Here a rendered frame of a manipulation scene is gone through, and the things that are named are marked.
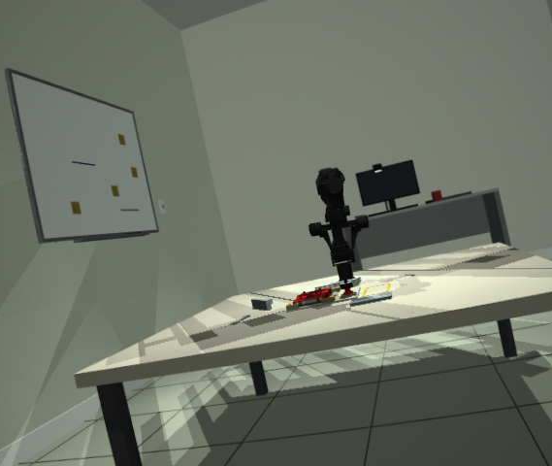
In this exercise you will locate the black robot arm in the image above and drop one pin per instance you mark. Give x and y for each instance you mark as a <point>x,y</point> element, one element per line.
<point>329,185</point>

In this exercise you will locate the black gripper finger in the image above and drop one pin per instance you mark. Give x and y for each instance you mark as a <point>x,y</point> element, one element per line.
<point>325,235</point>
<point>354,231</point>

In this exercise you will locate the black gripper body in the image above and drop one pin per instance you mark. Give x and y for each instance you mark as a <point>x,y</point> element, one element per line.
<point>337,223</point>

